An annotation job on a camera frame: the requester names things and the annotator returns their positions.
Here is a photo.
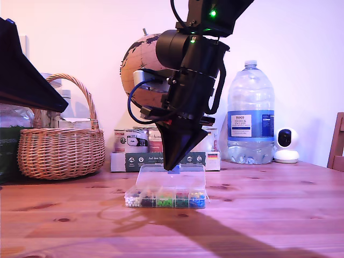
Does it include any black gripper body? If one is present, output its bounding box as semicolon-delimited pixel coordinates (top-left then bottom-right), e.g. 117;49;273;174
141;68;216;127

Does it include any silver can pale label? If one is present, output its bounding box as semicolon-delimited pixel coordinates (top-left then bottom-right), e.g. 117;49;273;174
197;126;218;153

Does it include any cardboard tray green label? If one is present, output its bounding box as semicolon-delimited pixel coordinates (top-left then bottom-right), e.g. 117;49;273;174
110;151;221;173

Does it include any clear plastic pin organizer box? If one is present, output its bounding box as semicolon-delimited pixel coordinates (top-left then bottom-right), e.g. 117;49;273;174
124;164;210;209

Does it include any silver can black-white label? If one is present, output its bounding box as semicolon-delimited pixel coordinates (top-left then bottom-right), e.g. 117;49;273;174
114;129;149;154

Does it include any white plastic bottle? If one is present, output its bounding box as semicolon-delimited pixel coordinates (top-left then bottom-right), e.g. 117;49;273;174
61;90;73;119

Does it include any large clear water bottle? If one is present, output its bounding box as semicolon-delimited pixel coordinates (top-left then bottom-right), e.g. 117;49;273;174
227;60;275;165

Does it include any cork globe on stand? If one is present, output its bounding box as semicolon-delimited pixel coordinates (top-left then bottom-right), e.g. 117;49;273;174
119;28;173;119

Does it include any pale paper carton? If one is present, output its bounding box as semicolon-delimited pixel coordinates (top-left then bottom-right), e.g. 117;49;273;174
58;117;92;130

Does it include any silver green pet food bag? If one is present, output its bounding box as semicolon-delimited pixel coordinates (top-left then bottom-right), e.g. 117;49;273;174
0;103;35;185

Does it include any wooden chair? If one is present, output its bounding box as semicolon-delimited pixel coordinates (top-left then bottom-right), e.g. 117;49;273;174
326;112;344;173

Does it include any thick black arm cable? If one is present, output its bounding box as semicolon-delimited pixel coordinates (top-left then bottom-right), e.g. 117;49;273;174
170;0;188;29
205;59;227;116

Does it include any white wall light switch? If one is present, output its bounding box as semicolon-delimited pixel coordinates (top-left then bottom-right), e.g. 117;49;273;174
20;34;30;59

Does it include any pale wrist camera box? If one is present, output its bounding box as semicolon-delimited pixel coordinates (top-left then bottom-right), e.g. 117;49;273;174
133;68;173;94

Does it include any blue camera cable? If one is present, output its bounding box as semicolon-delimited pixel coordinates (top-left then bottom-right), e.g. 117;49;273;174
127;77;164;125

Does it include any wicker basket with handle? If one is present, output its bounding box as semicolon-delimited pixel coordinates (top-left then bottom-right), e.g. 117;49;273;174
17;74;106;180

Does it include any small white round camera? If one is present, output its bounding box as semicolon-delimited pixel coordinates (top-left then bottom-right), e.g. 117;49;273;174
273;127;300;164

